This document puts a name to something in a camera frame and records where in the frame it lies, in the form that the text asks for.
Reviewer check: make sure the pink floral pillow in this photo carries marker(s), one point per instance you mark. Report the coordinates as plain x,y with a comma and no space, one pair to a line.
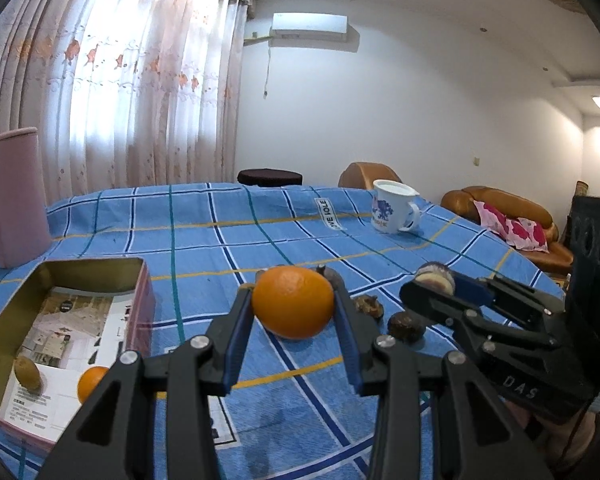
512,227

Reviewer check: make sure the brown leather sofa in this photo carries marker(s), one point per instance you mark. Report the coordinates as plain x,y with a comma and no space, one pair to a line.
505,207

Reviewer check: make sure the blue plaid tablecloth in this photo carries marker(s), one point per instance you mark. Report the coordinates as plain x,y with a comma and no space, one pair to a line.
180,240

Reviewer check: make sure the white printed mug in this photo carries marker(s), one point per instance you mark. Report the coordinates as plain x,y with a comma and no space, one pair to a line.
392,210

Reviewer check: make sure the person's right hand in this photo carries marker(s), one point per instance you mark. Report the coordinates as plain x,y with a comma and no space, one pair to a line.
565,440

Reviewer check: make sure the printed paper liner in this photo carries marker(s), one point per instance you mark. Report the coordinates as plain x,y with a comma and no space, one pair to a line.
65,330

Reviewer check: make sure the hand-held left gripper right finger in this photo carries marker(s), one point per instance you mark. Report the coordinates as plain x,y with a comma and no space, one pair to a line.
347,340

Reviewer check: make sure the dark round stool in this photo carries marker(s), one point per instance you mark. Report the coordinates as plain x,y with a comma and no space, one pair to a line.
270,177

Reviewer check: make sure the rectangular pink tin box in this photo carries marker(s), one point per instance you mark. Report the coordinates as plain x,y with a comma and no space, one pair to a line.
95,272

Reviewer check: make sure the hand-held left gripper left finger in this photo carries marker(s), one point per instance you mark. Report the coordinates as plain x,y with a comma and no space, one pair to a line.
237,340

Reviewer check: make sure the pink plastic pitcher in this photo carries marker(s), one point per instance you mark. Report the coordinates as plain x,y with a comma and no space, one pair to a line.
15,195

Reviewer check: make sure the brown leather armchair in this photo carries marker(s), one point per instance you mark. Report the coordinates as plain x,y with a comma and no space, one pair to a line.
365,175

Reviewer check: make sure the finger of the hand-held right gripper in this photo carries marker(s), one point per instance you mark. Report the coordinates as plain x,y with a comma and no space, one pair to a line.
430,302
475,291

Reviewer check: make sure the dried brown fruit piece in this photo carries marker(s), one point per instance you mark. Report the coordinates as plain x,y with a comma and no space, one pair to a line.
370,305

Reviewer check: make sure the brown kiwi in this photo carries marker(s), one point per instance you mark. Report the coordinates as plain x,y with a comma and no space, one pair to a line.
27,374

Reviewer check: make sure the sheer floral curtain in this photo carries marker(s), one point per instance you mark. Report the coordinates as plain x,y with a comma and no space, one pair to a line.
130,85

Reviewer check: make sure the large orange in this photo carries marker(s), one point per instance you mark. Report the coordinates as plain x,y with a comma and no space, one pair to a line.
292,302

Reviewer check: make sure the small orange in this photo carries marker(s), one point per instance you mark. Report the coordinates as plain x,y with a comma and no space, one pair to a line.
91,382

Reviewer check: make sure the white air conditioner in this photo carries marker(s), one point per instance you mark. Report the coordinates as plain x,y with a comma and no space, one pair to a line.
310,27

